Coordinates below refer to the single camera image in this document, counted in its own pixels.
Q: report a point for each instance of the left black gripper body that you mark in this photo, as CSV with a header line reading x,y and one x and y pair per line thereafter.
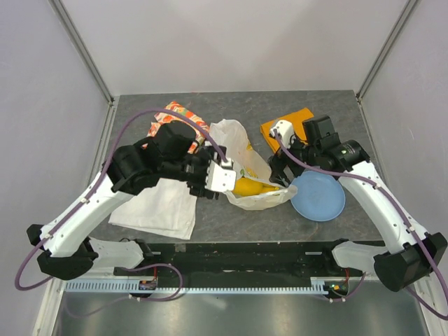
x,y
194,170

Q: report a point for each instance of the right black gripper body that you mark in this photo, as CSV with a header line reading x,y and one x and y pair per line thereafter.
x,y
285,157

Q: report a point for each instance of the white plastic bag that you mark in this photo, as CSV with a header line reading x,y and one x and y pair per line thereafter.
x,y
251,167

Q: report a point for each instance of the large yellow banana bunch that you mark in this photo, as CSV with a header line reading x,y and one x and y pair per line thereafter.
x,y
246,187

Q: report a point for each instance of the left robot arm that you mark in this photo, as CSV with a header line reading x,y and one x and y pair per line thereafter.
x,y
69,252

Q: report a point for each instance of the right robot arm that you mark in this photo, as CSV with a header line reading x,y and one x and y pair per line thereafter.
x,y
409,252

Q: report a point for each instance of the white cloth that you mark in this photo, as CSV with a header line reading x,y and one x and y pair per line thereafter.
x,y
168,209

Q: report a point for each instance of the blue plate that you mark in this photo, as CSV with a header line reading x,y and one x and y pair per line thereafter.
x,y
319,196

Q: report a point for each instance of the floral patterned cloth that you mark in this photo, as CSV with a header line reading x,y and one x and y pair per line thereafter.
x,y
164,118

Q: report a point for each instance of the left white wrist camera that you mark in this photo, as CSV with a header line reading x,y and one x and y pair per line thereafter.
x,y
221,177

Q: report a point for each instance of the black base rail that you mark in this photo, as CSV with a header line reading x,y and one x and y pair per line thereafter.
x,y
245,264

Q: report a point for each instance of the right aluminium frame post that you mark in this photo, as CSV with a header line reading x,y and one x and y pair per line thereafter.
x,y
395,32

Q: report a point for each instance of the aluminium frame post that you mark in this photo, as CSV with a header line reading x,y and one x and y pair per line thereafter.
x,y
395,32
80,46

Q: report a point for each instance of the light blue cable duct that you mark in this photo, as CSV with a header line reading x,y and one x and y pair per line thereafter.
x,y
134,286

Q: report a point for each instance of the left aluminium frame post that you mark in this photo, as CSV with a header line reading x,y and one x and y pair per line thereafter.
x,y
80,46

